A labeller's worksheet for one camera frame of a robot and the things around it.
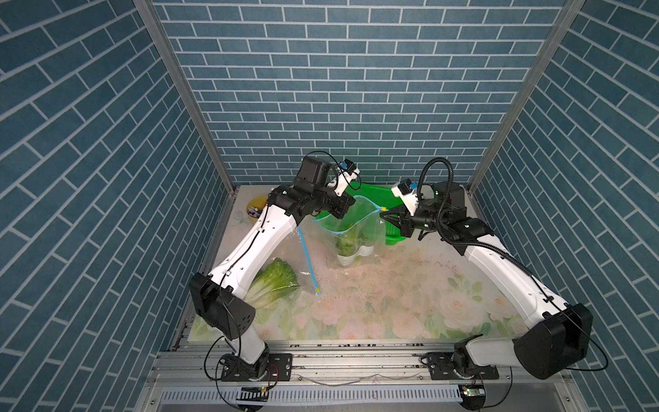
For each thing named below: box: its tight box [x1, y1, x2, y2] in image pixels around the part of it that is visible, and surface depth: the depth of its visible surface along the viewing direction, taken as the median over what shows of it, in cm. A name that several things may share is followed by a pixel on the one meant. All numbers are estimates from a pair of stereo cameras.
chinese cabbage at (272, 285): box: [243, 257, 301, 309], surface depth 84 cm
